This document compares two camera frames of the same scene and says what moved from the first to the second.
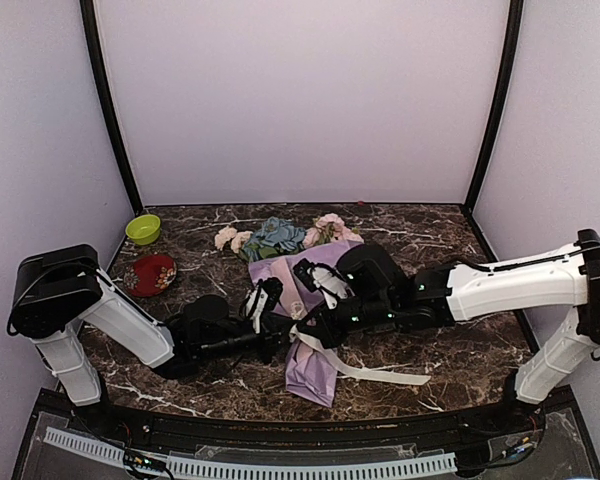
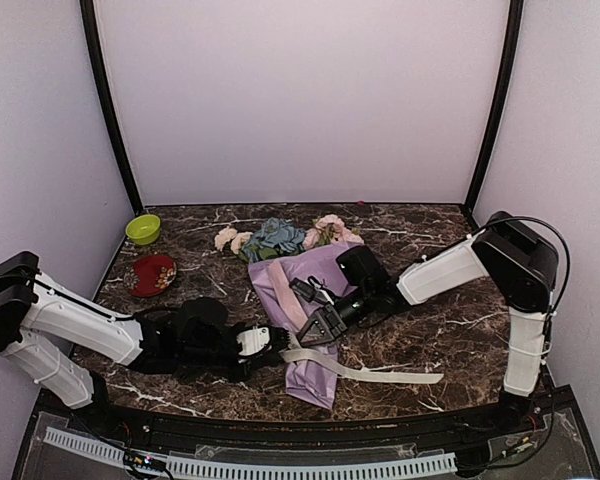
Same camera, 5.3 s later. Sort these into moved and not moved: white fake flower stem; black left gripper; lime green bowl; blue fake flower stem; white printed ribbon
Moved: black left gripper; white printed ribbon
Not moved: white fake flower stem; lime green bowl; blue fake flower stem
